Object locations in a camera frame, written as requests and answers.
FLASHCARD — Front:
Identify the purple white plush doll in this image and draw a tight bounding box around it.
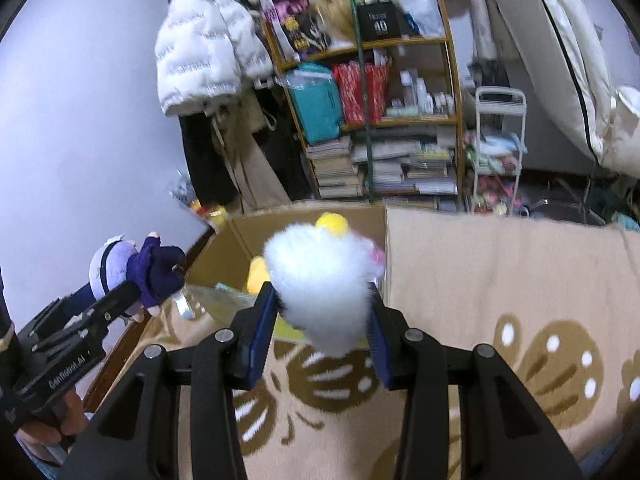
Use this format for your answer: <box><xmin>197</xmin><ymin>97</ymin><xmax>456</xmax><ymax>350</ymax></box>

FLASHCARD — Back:
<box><xmin>89</xmin><ymin>232</ymin><xmax>186</xmax><ymax>322</ymax></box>

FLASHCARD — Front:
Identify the green tissue pack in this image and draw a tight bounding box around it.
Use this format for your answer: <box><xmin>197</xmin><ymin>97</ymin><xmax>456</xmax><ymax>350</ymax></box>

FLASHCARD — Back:
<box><xmin>189</xmin><ymin>283</ymin><xmax>306</xmax><ymax>344</ymax></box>

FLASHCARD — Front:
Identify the pink plush toy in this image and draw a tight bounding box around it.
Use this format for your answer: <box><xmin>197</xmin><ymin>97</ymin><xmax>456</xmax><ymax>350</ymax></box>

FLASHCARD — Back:
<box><xmin>363</xmin><ymin>240</ymin><xmax>386</xmax><ymax>280</ymax></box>

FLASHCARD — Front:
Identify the white fluffy plush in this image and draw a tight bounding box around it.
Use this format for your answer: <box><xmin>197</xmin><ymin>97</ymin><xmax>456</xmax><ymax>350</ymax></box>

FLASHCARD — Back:
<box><xmin>270</xmin><ymin>226</ymin><xmax>384</xmax><ymax>358</ymax></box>

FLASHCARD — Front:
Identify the yellow plush toy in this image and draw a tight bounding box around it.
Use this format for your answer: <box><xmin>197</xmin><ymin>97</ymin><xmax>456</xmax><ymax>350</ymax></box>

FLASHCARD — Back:
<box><xmin>245</xmin><ymin>212</ymin><xmax>349</xmax><ymax>295</ymax></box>

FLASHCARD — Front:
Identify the person left hand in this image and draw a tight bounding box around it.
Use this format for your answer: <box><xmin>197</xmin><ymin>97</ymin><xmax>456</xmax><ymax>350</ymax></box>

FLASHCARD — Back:
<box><xmin>16</xmin><ymin>389</ymin><xmax>89</xmax><ymax>462</ymax></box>

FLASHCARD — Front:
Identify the plastic bag with toys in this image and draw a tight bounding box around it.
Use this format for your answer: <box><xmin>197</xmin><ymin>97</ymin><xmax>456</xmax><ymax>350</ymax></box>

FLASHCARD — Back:
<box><xmin>168</xmin><ymin>170</ymin><xmax>231</xmax><ymax>231</ymax></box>

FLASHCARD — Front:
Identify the cardboard box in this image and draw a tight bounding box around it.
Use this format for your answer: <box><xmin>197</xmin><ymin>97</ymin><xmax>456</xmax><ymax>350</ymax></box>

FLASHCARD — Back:
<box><xmin>186</xmin><ymin>200</ymin><xmax>386</xmax><ymax>288</ymax></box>

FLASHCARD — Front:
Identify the beige trench coat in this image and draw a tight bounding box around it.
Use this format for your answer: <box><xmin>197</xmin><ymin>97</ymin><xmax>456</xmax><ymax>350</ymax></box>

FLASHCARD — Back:
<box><xmin>212</xmin><ymin>90</ymin><xmax>290</xmax><ymax>212</ymax></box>

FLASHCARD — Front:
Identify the stack of books left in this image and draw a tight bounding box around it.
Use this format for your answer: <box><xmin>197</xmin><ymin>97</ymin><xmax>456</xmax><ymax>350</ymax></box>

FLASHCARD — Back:
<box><xmin>305</xmin><ymin>136</ymin><xmax>363</xmax><ymax>200</ymax></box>

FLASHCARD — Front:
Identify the stack of books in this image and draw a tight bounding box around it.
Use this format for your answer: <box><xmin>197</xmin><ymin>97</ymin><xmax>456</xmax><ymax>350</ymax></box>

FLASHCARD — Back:
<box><xmin>305</xmin><ymin>136</ymin><xmax>363</xmax><ymax>200</ymax></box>
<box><xmin>350</xmin><ymin>127</ymin><xmax>459</xmax><ymax>196</ymax></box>

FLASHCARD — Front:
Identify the white puffer jacket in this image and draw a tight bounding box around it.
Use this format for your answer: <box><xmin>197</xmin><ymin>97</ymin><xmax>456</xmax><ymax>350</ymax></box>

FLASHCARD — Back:
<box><xmin>155</xmin><ymin>0</ymin><xmax>273</xmax><ymax>116</ymax></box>

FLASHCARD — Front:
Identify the white rolling cart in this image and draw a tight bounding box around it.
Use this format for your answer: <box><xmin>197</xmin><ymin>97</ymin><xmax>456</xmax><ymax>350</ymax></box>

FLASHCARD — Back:
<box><xmin>465</xmin><ymin>86</ymin><xmax>527</xmax><ymax>217</ymax></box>

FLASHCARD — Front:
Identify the stack of books right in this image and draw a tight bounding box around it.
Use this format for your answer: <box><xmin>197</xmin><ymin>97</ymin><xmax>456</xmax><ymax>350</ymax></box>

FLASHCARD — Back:
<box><xmin>350</xmin><ymin>127</ymin><xmax>459</xmax><ymax>196</ymax></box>

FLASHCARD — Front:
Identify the teal bag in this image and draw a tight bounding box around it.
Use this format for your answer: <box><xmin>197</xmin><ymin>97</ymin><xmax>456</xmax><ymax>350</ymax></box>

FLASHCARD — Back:
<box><xmin>283</xmin><ymin>63</ymin><xmax>343</xmax><ymax>145</ymax></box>

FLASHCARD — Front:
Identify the cream folded mattress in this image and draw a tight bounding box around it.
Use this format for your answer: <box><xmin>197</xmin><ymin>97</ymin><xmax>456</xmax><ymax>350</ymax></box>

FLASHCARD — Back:
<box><xmin>495</xmin><ymin>0</ymin><xmax>639</xmax><ymax>178</ymax></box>

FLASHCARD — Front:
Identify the wooden bookshelf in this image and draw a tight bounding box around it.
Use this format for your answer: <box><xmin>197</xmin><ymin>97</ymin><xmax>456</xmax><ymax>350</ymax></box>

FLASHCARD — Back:
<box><xmin>262</xmin><ymin>0</ymin><xmax>463</xmax><ymax>200</ymax></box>

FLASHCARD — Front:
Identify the purple anime print bag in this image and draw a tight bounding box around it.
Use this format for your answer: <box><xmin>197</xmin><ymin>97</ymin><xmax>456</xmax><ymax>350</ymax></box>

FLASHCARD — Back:
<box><xmin>262</xmin><ymin>0</ymin><xmax>329</xmax><ymax>61</ymax></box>

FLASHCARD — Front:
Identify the red gift bag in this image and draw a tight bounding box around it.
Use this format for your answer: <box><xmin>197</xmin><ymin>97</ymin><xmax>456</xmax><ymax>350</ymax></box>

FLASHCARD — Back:
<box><xmin>332</xmin><ymin>62</ymin><xmax>390</xmax><ymax>125</ymax></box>

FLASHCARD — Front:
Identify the blonde wig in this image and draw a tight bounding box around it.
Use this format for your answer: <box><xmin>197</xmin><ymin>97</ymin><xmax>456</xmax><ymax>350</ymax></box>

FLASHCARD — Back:
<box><xmin>314</xmin><ymin>0</ymin><xmax>356</xmax><ymax>48</ymax></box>

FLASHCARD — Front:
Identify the black box number 40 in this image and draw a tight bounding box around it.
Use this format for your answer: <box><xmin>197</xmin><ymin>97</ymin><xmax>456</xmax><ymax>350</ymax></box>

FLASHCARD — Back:
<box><xmin>357</xmin><ymin>0</ymin><xmax>400</xmax><ymax>41</ymax></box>

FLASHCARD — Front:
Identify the green pole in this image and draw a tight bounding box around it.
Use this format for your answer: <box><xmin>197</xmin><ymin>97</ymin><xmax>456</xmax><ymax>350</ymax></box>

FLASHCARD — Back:
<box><xmin>349</xmin><ymin>0</ymin><xmax>375</xmax><ymax>204</ymax></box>

